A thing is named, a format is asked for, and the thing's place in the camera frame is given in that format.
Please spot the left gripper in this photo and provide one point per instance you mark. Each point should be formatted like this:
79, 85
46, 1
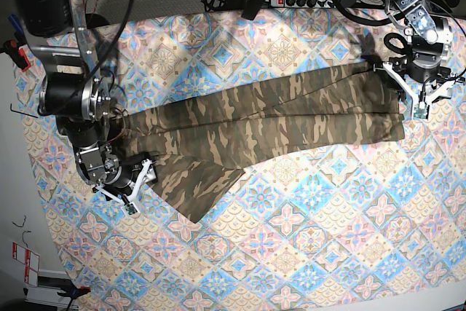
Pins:
425, 69

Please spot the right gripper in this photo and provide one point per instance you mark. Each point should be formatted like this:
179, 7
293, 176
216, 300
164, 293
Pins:
124, 185

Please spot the camouflage T-shirt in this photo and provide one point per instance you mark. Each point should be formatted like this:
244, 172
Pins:
203, 145

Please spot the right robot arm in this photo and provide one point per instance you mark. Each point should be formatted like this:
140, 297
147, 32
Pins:
76, 91

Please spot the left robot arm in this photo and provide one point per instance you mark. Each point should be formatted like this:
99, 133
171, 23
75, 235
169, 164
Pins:
422, 42

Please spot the red white label sheet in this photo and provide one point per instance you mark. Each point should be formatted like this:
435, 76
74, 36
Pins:
27, 264

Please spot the blue orange bottom clamp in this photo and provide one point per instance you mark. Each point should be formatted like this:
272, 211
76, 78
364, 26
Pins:
73, 292

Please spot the patterned tile tablecloth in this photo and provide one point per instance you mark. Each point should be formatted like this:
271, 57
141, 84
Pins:
328, 226

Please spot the black hex key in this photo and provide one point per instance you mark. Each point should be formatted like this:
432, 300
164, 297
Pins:
13, 110

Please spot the white power strip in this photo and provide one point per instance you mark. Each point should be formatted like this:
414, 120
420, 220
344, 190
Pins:
302, 4

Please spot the red black clamp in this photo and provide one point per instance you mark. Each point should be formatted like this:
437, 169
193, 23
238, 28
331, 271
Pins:
17, 54

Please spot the blue handled clamp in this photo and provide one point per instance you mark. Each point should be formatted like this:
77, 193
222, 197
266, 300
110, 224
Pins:
19, 33

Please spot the black mount post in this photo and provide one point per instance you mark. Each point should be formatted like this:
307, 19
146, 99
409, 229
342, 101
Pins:
251, 9

